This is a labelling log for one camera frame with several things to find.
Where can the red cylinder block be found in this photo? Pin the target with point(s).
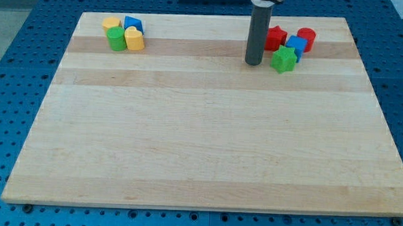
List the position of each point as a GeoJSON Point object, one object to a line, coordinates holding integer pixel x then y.
{"type": "Point", "coordinates": [309, 35]}

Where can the blue cube block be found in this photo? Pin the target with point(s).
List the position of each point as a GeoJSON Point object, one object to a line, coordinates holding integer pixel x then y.
{"type": "Point", "coordinates": [299, 44]}

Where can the red star block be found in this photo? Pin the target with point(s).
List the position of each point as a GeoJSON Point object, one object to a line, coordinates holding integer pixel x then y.
{"type": "Point", "coordinates": [275, 38]}

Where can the green star block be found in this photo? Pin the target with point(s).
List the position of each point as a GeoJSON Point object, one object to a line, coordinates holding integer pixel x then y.
{"type": "Point", "coordinates": [284, 59]}

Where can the wooden board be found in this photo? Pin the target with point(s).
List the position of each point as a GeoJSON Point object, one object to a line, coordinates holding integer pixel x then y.
{"type": "Point", "coordinates": [186, 124]}

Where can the yellow hexagon block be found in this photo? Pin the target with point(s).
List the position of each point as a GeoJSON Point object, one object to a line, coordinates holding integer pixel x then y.
{"type": "Point", "coordinates": [110, 22]}

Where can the yellow heart block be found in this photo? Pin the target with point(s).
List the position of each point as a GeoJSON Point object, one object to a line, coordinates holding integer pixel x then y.
{"type": "Point", "coordinates": [134, 39]}

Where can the green cylinder block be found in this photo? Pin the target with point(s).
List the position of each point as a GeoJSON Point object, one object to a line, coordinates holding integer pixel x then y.
{"type": "Point", "coordinates": [116, 38]}

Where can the blue triangle block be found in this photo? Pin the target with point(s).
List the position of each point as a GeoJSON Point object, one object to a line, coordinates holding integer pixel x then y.
{"type": "Point", "coordinates": [133, 22]}

